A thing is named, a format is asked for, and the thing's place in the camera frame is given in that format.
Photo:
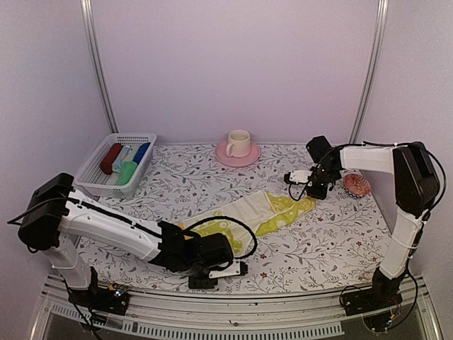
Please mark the white plastic basket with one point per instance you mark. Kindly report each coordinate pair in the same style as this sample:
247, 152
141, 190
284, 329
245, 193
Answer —
96, 183

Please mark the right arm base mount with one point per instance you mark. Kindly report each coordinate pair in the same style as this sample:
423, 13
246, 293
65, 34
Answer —
379, 296

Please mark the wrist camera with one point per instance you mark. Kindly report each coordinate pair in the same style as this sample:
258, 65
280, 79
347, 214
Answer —
237, 268
297, 177

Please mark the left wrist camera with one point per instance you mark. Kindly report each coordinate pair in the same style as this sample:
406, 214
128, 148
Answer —
237, 268

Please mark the light blue rolled towel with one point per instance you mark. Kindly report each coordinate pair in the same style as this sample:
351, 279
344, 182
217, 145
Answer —
126, 154

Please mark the yellow patterned towel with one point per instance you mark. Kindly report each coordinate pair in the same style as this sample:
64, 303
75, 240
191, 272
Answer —
262, 211

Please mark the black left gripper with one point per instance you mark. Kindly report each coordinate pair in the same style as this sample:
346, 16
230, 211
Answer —
194, 284

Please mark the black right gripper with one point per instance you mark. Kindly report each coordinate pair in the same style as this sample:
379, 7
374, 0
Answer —
321, 193

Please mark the green microfibre towel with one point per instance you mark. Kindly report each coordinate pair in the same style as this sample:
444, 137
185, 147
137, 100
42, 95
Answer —
127, 170

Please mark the left aluminium frame post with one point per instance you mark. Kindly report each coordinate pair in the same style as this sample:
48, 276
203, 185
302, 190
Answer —
92, 40

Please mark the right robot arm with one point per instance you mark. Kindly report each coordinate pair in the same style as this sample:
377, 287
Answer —
419, 185

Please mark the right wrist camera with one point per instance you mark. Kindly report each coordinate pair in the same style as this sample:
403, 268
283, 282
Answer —
297, 177

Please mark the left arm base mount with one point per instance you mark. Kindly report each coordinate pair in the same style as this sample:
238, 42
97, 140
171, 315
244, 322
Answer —
113, 300

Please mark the aluminium frame post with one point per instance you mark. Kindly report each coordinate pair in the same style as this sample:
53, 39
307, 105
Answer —
92, 40
377, 42

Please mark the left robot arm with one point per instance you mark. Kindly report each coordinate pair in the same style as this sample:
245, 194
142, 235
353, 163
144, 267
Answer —
57, 210

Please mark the dark red rolled towel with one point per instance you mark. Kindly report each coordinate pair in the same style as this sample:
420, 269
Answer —
106, 165

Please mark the right aluminium frame post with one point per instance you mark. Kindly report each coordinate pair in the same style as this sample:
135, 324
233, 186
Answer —
377, 42

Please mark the front aluminium rail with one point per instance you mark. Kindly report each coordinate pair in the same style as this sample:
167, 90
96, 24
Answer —
160, 314

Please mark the cream ceramic mug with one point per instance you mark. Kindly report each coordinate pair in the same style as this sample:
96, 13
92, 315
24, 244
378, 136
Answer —
238, 144

